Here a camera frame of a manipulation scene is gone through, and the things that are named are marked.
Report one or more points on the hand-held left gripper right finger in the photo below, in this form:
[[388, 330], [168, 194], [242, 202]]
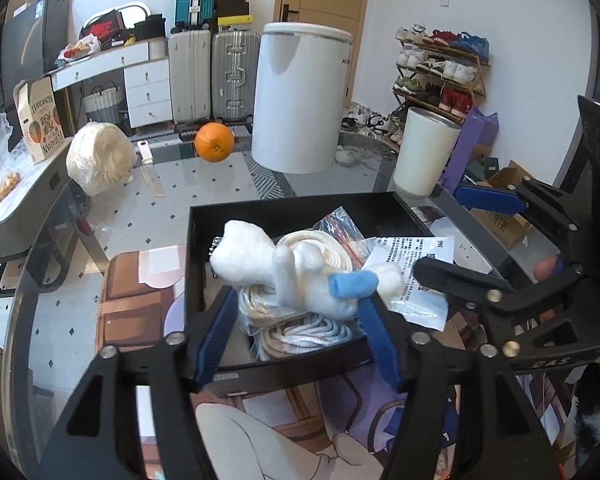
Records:
[[380, 340]]

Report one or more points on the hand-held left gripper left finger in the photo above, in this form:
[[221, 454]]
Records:
[[215, 340]]

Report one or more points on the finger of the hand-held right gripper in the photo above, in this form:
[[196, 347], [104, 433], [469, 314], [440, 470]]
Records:
[[485, 198], [460, 282]]

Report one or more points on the white medicine packet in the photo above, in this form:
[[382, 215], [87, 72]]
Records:
[[410, 265]]

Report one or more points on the clear bag of white shoelaces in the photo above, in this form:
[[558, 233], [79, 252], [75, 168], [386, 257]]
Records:
[[305, 340]]

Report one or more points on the black cardboard box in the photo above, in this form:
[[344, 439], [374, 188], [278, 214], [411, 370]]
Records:
[[280, 377]]

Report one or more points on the white plush toy blue beak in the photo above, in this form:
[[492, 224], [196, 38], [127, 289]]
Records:
[[245, 252]]

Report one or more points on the person's right hand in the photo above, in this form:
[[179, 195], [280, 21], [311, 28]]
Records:
[[546, 269]]

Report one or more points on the small black box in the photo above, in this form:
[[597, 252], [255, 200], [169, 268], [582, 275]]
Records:
[[482, 170]]

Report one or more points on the open brown cardboard box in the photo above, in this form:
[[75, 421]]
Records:
[[500, 230]]

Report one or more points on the purple bag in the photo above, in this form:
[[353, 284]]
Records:
[[472, 150]]

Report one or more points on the cream cylindrical trash can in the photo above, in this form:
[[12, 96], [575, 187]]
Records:
[[422, 155]]

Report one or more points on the white paper sheet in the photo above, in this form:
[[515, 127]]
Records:
[[162, 265]]

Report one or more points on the printed desk mat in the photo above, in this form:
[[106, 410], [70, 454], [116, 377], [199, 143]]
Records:
[[280, 435]]

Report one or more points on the pile of sneakers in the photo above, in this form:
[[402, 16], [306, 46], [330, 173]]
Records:
[[372, 122]]

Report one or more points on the wooden shoe rack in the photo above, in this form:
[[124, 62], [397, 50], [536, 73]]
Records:
[[480, 62]]

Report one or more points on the rows of shoes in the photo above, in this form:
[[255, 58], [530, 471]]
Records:
[[445, 67]]

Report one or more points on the orange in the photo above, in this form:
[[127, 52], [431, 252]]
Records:
[[214, 142]]

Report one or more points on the tall white cylindrical appliance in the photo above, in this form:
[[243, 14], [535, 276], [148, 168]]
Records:
[[300, 100]]

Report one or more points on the wrapped napa cabbage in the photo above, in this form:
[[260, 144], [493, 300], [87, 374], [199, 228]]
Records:
[[100, 160]]

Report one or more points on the grey side table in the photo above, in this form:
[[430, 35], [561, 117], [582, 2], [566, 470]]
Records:
[[25, 195]]

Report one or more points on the white wicker basket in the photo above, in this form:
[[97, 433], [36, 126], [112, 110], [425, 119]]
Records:
[[102, 105]]

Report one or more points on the white desk with drawers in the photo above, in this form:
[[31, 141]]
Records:
[[147, 85]]

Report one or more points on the silver suitcase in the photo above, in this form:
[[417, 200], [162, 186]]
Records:
[[235, 75]]

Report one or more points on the white suitcase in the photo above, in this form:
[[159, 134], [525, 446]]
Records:
[[190, 75]]

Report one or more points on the printed fruit carton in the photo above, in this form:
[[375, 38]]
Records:
[[42, 120]]

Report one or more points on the white ribbed canister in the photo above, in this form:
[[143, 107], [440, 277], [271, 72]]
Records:
[[158, 47]]

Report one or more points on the black and yellow box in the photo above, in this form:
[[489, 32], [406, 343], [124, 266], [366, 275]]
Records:
[[236, 22]]

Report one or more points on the dark brown box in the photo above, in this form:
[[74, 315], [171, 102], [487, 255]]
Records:
[[231, 5]]

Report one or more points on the black bag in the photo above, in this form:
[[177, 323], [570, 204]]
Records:
[[149, 27]]

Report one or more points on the food in plastic bag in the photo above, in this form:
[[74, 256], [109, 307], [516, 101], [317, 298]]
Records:
[[79, 51]]

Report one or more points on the red and black shoe box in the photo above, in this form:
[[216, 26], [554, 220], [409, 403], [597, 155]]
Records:
[[100, 27]]

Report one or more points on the white oval mirror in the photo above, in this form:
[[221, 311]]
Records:
[[137, 9]]

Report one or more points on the grey mini fridge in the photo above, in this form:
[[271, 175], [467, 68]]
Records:
[[30, 40]]

